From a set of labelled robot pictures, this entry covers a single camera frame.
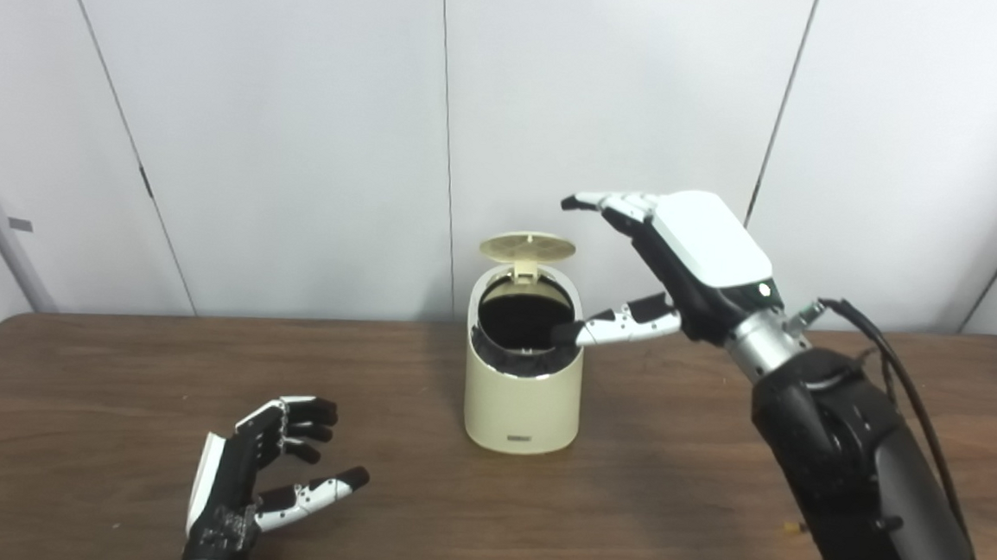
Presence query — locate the cream-colored round bin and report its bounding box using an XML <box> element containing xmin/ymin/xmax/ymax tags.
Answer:
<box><xmin>460</xmin><ymin>261</ymin><xmax>590</xmax><ymax>459</ymax></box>

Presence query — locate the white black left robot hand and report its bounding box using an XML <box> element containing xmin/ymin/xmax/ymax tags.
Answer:
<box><xmin>181</xmin><ymin>389</ymin><xmax>375</xmax><ymax>560</ymax></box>

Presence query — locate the grey wall corner strip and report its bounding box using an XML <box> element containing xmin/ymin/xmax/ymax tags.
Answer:
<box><xmin>0</xmin><ymin>124</ymin><xmax>70</xmax><ymax>315</ymax></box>

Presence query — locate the black bin liner bag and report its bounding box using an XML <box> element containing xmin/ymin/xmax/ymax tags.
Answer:
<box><xmin>468</xmin><ymin>326</ymin><xmax>582</xmax><ymax>381</ymax></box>

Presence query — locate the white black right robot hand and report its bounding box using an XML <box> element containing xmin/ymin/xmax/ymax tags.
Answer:
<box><xmin>549</xmin><ymin>181</ymin><xmax>792</xmax><ymax>360</ymax></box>

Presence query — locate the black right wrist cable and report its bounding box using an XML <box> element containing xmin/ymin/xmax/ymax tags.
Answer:
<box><xmin>772</xmin><ymin>296</ymin><xmax>997</xmax><ymax>560</ymax></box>

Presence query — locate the cream round bin lid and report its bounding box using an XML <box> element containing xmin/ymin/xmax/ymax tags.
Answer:
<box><xmin>478</xmin><ymin>229</ymin><xmax>577</xmax><ymax>277</ymax></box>

